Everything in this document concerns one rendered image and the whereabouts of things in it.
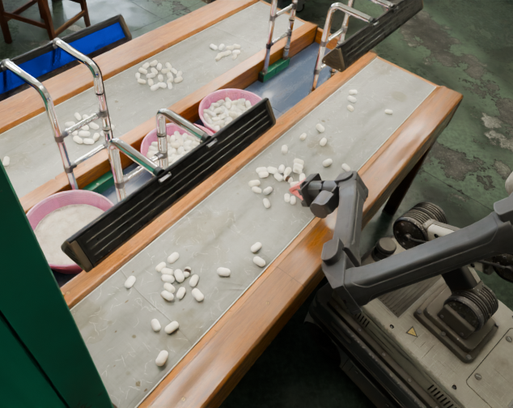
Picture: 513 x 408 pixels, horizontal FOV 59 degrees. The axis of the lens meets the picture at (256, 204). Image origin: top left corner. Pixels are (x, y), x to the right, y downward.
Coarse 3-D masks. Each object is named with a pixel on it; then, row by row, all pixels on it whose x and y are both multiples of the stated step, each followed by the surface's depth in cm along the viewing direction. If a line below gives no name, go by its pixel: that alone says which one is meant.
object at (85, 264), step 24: (240, 120) 111; (264, 120) 117; (216, 144) 106; (240, 144) 112; (168, 168) 97; (192, 168) 102; (216, 168) 107; (144, 192) 93; (168, 192) 98; (120, 216) 90; (144, 216) 94; (72, 240) 83; (96, 240) 87; (120, 240) 90; (96, 264) 88
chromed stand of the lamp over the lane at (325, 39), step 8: (352, 0) 165; (376, 0) 160; (384, 0) 159; (336, 8) 155; (344, 8) 153; (352, 8) 152; (328, 16) 158; (360, 16) 151; (368, 16) 150; (328, 24) 160; (344, 24) 173; (376, 24) 150; (328, 32) 163; (336, 32) 171; (344, 32) 175; (328, 40) 167; (320, 48) 168; (320, 56) 170; (320, 64) 173; (312, 80) 179; (312, 88) 181
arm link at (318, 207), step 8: (344, 176) 126; (336, 184) 128; (320, 192) 130; (328, 192) 129; (336, 192) 127; (320, 200) 127; (328, 200) 125; (336, 200) 127; (312, 208) 129; (320, 208) 126; (328, 208) 125; (320, 216) 129
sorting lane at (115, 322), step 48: (336, 96) 183; (384, 96) 187; (288, 144) 162; (336, 144) 165; (240, 192) 145; (288, 192) 147; (192, 240) 131; (240, 240) 133; (288, 240) 135; (96, 288) 118; (144, 288) 119; (192, 288) 121; (240, 288) 123; (96, 336) 110; (144, 336) 111; (192, 336) 112; (144, 384) 104
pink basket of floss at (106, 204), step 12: (72, 192) 134; (84, 192) 134; (36, 204) 129; (48, 204) 132; (60, 204) 134; (72, 204) 136; (96, 204) 136; (108, 204) 134; (36, 216) 130; (72, 264) 118
